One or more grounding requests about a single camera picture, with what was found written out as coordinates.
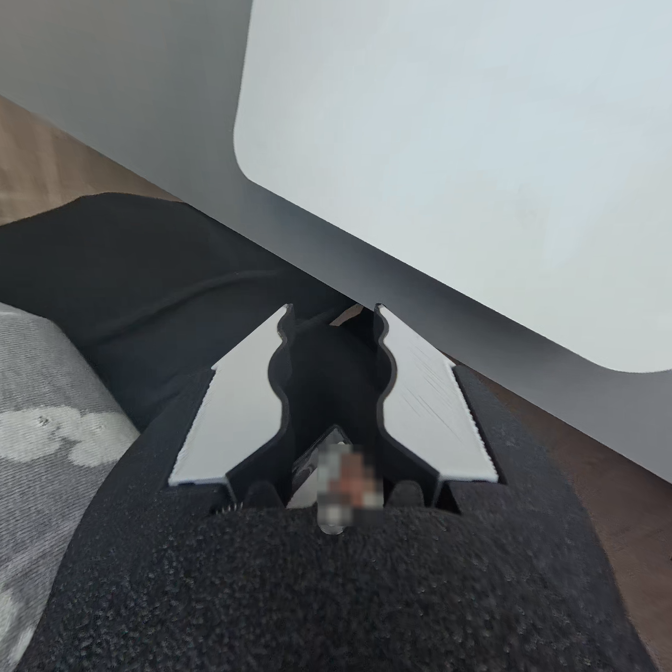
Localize white rounded board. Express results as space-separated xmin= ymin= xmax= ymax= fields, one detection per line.
xmin=233 ymin=0 xmax=672 ymax=375

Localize grey desk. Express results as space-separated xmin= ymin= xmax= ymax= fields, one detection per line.
xmin=0 ymin=0 xmax=672 ymax=502

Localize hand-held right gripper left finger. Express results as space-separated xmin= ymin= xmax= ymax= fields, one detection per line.
xmin=168 ymin=302 xmax=296 ymax=505

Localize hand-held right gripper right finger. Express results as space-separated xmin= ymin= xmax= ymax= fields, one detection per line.
xmin=374 ymin=302 xmax=499 ymax=509

